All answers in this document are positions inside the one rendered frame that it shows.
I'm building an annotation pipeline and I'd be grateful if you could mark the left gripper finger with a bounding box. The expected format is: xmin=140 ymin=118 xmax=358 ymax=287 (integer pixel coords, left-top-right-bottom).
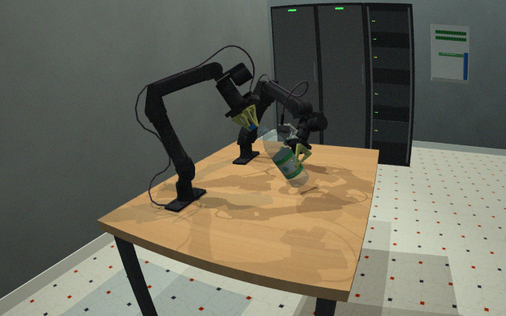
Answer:
xmin=295 ymin=144 xmax=312 ymax=167

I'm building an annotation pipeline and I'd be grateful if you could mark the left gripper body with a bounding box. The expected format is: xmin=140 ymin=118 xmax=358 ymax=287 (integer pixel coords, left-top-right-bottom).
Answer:
xmin=283 ymin=123 xmax=312 ymax=154

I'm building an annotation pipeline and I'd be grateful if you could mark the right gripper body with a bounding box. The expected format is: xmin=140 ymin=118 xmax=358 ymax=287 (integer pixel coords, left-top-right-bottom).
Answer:
xmin=223 ymin=88 xmax=256 ymax=118

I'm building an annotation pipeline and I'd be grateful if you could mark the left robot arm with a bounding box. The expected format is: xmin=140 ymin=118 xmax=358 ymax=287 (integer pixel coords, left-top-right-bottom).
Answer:
xmin=233 ymin=80 xmax=327 ymax=165

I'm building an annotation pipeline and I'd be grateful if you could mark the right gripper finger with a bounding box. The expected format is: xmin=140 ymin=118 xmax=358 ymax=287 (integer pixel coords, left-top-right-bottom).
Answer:
xmin=242 ymin=104 xmax=259 ymax=127
xmin=231 ymin=112 xmax=252 ymax=131

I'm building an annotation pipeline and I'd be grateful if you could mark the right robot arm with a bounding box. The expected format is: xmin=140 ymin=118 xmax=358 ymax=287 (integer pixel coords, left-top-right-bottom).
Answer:
xmin=145 ymin=62 xmax=253 ymax=212

